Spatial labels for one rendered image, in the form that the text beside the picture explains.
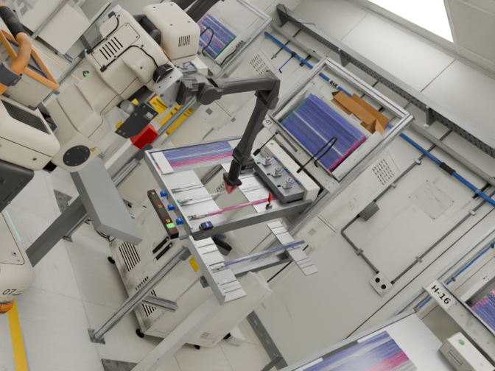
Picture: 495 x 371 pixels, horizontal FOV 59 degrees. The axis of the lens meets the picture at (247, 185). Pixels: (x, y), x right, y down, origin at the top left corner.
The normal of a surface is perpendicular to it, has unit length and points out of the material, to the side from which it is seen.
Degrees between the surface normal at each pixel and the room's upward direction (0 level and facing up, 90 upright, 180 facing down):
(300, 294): 90
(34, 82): 92
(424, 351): 45
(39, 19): 90
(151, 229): 90
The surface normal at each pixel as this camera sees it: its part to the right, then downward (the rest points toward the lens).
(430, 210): -0.51, -0.40
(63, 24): 0.47, 0.60
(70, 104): -0.29, -0.34
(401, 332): 0.15, -0.77
